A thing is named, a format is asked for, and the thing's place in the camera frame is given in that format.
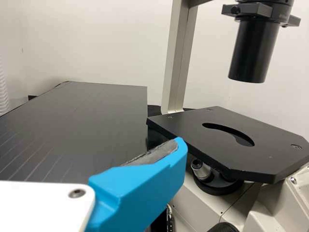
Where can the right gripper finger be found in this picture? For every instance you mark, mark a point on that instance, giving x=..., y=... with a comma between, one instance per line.
x=140, y=188

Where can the white incubator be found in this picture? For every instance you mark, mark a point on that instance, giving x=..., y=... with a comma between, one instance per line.
x=3, y=91

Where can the black platform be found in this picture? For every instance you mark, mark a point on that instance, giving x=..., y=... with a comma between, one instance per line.
x=72, y=125

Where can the cream microscope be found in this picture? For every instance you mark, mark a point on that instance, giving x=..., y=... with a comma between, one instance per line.
x=241, y=154

